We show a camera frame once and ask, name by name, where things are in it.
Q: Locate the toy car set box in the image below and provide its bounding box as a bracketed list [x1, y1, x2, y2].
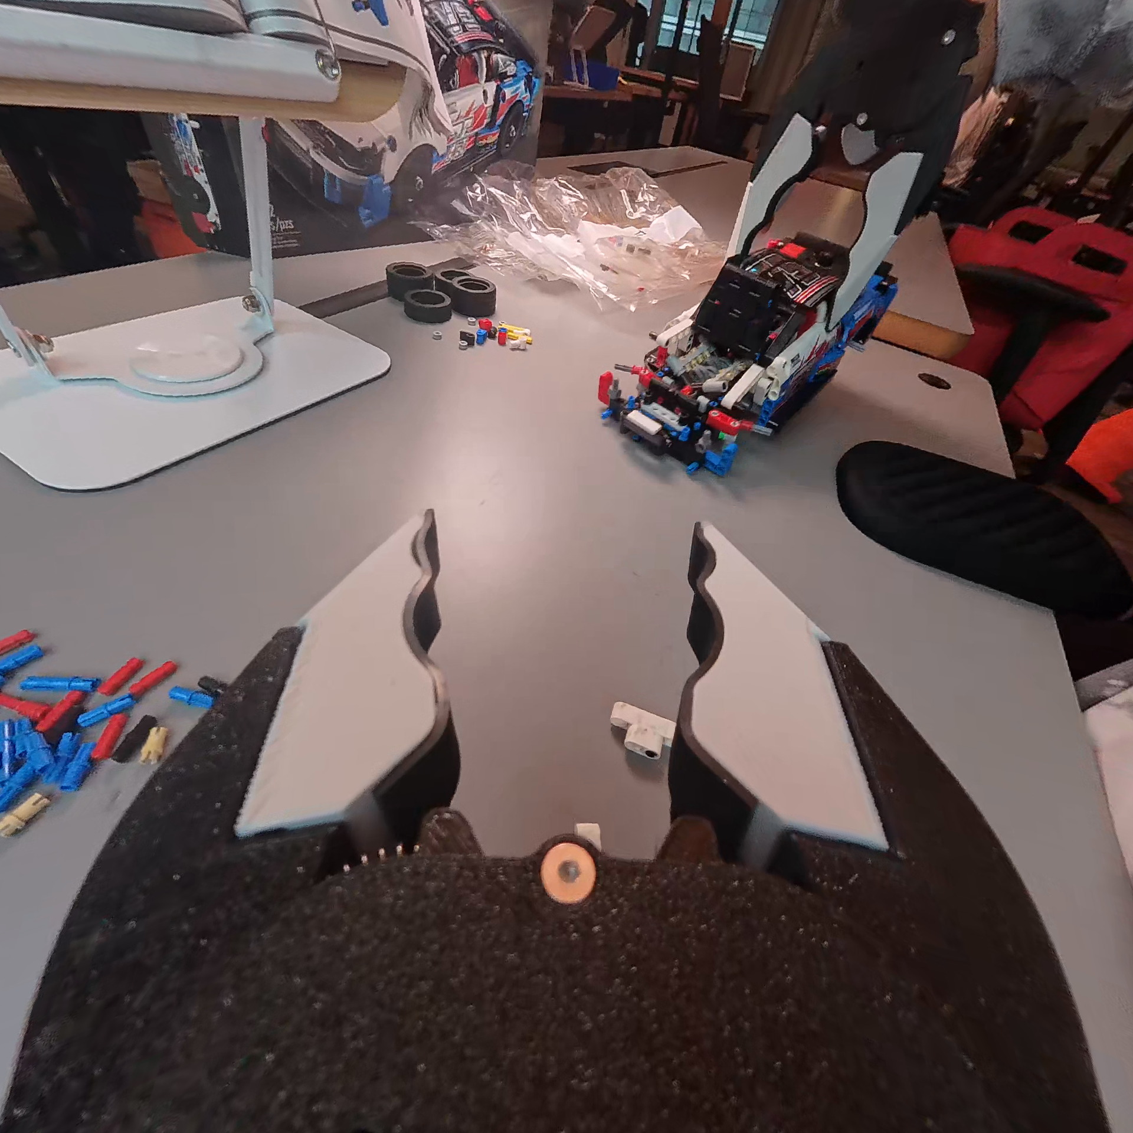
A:
[141, 0, 542, 258]

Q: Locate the group of assorted small bricks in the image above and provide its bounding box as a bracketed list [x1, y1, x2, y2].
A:
[431, 316, 534, 352]

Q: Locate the toy brick race car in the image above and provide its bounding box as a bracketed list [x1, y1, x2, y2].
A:
[599, 231, 899, 479]

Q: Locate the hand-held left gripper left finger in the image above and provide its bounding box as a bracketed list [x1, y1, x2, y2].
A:
[232, 509, 462, 867]

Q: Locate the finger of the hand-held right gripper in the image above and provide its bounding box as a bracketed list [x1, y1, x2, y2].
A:
[729, 113, 815, 266]
[831, 150, 926, 333]

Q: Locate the grey desk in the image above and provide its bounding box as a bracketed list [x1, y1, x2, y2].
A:
[0, 152, 1108, 1063]

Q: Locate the pile of small brick pins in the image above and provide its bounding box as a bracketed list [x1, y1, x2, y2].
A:
[0, 628, 222, 838]

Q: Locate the red office chair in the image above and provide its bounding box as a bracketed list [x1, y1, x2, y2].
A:
[946, 208, 1133, 426]

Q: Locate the white brick connector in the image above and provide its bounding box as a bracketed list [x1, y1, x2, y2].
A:
[610, 699, 678, 758]

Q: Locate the crumpled clear plastic bag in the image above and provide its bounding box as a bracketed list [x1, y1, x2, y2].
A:
[415, 168, 736, 312]

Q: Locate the white book stand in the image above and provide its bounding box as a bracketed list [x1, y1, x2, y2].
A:
[0, 0, 392, 492]

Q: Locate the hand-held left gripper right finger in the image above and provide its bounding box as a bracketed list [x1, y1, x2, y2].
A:
[667, 520, 888, 876]

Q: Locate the person's right forearm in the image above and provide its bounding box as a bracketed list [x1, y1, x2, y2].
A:
[981, 0, 1133, 90]

